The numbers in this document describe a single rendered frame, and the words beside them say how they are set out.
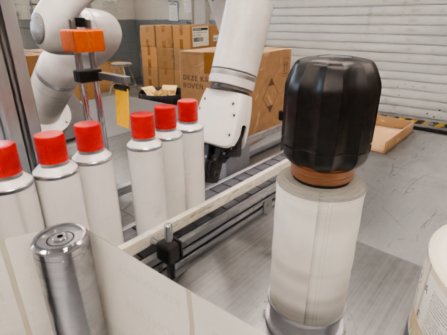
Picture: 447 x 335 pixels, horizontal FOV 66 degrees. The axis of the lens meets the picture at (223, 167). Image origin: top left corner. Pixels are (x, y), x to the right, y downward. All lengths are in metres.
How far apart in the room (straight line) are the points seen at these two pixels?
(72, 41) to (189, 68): 0.61
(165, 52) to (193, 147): 3.88
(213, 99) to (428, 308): 0.45
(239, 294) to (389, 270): 0.22
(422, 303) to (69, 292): 0.28
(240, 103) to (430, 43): 4.07
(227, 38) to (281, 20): 4.58
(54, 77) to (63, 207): 0.69
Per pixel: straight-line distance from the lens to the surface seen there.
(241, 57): 0.61
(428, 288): 0.34
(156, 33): 4.52
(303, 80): 0.30
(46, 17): 0.98
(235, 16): 0.63
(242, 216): 0.68
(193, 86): 1.09
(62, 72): 1.10
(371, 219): 0.78
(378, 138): 1.29
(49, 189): 0.45
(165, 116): 0.53
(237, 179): 0.77
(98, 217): 0.50
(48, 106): 1.20
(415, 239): 0.75
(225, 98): 0.61
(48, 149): 0.44
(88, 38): 0.54
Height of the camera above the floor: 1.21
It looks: 23 degrees down
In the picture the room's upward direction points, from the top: straight up
